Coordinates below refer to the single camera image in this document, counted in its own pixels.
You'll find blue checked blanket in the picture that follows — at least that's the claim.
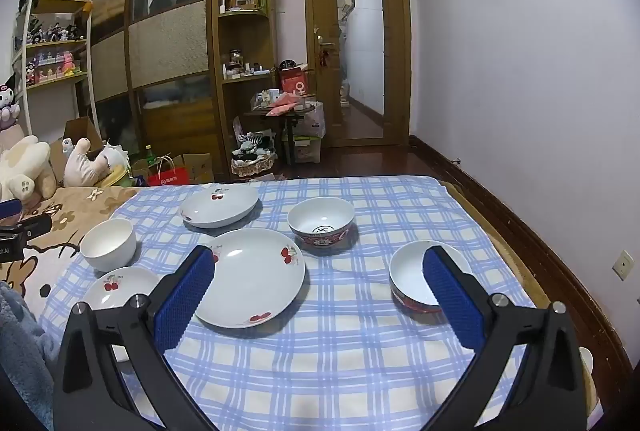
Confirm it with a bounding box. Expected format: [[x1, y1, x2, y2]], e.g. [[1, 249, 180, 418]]
[[37, 175, 538, 431]]

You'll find row of toy figurines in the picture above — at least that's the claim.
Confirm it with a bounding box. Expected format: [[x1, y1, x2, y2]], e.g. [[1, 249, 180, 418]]
[[25, 18, 88, 84]]

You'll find tan bed mat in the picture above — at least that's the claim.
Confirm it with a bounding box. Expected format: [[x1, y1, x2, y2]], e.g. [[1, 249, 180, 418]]
[[440, 181, 601, 412]]

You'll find purple black plush toy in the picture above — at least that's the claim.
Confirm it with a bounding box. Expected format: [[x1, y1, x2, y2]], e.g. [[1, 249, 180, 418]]
[[0, 73, 23, 132]]

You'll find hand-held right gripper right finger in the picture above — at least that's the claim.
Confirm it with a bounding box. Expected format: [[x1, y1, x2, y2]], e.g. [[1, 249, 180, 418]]
[[422, 246, 587, 431]]

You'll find open cardboard box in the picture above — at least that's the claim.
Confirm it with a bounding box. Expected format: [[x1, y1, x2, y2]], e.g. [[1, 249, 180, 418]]
[[50, 117, 103, 182]]

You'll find wooden wardrobe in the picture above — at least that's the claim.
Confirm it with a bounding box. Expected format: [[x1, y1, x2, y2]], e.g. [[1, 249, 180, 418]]
[[75, 0, 223, 184]]

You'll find wooden corner shelf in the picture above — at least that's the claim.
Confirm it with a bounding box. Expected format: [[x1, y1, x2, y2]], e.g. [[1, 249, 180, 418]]
[[217, 0, 278, 162]]

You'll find red paper bag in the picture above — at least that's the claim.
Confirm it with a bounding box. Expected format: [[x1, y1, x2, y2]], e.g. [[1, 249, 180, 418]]
[[147, 155, 191, 186]]

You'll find white yellow plush toy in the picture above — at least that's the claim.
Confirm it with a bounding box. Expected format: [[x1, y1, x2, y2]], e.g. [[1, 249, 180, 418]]
[[102, 143, 135, 186]]

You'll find red bowl white inside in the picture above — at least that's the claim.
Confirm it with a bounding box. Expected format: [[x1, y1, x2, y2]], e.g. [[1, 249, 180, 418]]
[[389, 241, 473, 314]]

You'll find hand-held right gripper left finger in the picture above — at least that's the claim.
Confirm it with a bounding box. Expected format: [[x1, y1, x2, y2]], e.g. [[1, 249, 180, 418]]
[[52, 245, 216, 431]]

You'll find white toy shelf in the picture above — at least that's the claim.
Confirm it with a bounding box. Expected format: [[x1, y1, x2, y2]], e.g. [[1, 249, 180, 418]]
[[12, 0, 98, 136]]

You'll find black white striped cloth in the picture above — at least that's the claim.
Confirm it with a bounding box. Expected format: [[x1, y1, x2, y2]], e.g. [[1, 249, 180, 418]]
[[237, 131, 276, 156]]

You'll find red floral patterned bowl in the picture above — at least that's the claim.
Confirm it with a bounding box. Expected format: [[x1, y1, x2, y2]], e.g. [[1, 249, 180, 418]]
[[287, 197, 357, 252]]

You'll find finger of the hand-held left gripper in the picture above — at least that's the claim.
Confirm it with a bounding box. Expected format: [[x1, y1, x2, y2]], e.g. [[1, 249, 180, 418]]
[[0, 199, 24, 222], [0, 213, 54, 243]]

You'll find wall socket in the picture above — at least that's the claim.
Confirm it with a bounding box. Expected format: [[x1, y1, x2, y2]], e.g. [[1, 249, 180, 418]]
[[612, 250, 638, 281]]

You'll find white pink plush toy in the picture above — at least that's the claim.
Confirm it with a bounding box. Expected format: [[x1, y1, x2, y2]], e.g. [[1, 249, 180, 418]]
[[62, 138, 108, 186]]

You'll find wooden door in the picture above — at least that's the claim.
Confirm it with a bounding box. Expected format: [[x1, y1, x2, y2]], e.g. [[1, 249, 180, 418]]
[[305, 0, 413, 146]]

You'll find pink packet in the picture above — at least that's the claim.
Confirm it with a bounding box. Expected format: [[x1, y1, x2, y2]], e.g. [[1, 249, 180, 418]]
[[265, 93, 306, 116]]

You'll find door mirror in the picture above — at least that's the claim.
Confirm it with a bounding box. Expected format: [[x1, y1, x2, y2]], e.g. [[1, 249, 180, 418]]
[[335, 0, 386, 116]]

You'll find small dark table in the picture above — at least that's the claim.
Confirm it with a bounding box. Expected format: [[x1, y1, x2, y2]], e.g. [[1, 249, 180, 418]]
[[244, 103, 316, 164]]

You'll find small white cherry print plate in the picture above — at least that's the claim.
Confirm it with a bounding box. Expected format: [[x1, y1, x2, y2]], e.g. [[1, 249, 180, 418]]
[[82, 267, 162, 312]]

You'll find cream plush toy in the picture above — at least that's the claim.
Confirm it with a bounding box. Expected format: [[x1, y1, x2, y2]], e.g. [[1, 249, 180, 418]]
[[0, 136, 58, 202]]

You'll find wicker basket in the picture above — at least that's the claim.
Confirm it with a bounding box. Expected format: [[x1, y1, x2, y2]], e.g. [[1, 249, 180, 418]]
[[231, 150, 278, 179]]

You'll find brown printed blanket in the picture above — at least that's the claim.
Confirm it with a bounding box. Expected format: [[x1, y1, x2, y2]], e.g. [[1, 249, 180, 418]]
[[0, 185, 141, 312]]

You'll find plain white bowl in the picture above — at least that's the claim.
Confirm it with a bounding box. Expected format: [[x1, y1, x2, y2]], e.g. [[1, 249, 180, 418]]
[[80, 218, 138, 273]]

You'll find grey blue fleece cloth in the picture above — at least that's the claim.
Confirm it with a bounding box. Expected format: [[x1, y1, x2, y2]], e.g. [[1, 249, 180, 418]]
[[0, 281, 56, 431]]

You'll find red gift bag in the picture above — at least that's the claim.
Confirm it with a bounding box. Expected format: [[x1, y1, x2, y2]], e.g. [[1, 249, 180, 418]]
[[279, 66, 310, 96]]

